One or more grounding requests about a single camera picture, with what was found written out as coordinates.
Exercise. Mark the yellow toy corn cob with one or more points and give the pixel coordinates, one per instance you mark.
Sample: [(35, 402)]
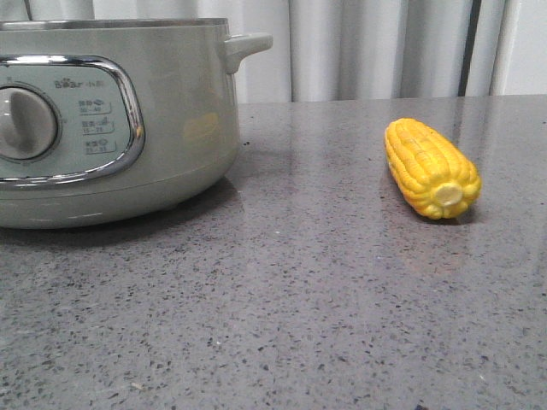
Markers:
[(435, 178)]

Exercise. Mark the green electric cooking pot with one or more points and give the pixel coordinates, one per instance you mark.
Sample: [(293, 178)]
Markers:
[(105, 120)]

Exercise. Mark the white pleated curtain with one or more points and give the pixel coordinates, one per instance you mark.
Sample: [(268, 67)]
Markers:
[(336, 50)]

